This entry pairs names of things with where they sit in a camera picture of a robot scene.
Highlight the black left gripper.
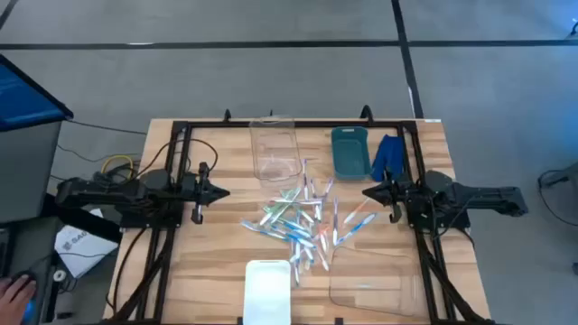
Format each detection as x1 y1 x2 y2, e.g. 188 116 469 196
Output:
180 161 231 226

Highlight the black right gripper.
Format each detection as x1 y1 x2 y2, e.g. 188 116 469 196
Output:
362 179 424 225

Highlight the blue cloth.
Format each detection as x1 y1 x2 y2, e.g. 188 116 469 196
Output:
369 134 406 183

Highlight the teal plastic basket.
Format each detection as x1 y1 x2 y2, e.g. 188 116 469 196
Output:
331 125 372 181

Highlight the small clear plastic bin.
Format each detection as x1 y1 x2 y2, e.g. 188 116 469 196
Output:
248 116 303 182

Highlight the large clear plastic bin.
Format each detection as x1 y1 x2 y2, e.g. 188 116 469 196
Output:
328 245 420 318

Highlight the white plastic bin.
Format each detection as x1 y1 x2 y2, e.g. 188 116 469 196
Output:
242 259 293 325

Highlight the white printed paper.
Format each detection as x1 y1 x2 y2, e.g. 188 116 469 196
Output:
53 208 119 279

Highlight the gray stand leg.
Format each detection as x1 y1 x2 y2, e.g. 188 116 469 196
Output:
539 161 578 190

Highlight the black desk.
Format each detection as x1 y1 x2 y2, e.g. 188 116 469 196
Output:
0 193 123 325

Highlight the computer monitor with blue screen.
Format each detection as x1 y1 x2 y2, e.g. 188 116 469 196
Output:
0 53 75 133

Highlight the black computer mouse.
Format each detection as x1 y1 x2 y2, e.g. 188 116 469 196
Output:
17 270 40 325

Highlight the person's hand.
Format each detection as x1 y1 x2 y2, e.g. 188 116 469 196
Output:
0 274 38 325

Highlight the black left wrist camera cable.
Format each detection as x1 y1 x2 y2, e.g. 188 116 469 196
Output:
135 137 220 180

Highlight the black metal table frame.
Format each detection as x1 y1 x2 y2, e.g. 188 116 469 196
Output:
101 117 498 325

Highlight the yellow cable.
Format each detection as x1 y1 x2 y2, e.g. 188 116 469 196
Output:
100 153 135 176

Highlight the thin black floor cable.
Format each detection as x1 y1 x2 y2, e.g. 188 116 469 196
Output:
66 117 149 136
56 143 142 164

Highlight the thick dark cable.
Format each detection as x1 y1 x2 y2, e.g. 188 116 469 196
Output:
105 227 153 317

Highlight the black looped floor cable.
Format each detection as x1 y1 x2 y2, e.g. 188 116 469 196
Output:
536 169 578 227

